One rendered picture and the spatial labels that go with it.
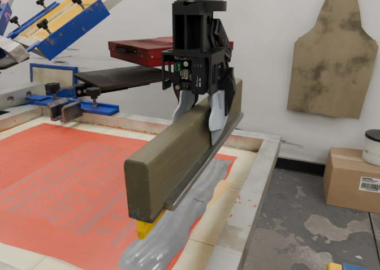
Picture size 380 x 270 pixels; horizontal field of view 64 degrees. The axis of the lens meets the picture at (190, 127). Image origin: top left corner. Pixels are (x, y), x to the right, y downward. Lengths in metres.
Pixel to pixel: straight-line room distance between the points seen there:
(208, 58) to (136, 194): 0.19
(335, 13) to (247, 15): 0.60
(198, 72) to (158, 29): 2.37
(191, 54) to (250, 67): 2.13
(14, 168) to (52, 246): 0.30
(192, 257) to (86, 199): 0.24
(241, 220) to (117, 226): 0.20
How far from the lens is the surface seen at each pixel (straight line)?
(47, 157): 0.80
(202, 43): 0.41
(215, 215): 0.54
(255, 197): 0.53
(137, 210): 0.35
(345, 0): 2.39
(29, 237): 0.56
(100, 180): 0.66
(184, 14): 0.40
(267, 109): 2.57
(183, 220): 0.52
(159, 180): 0.34
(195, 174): 0.42
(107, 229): 0.53
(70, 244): 0.52
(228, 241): 0.44
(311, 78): 2.41
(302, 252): 1.97
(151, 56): 1.51
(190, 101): 0.48
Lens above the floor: 1.28
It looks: 21 degrees down
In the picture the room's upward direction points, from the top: straight up
